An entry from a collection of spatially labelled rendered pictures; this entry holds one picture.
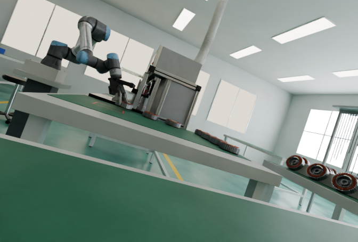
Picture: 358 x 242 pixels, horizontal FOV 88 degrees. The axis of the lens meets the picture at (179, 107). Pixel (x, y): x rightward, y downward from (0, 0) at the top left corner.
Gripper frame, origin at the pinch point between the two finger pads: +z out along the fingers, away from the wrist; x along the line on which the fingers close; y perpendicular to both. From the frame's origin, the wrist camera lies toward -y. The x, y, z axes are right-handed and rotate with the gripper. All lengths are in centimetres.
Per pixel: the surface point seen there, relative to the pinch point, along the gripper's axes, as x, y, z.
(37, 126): 64, 6, 9
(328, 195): 21, -101, 67
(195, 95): -28, -48, 0
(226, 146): 20, -56, 34
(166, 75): -19.3, -29.3, -18.6
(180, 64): -33, -41, -28
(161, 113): -22.3, -20.0, 8.8
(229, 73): -588, -218, -111
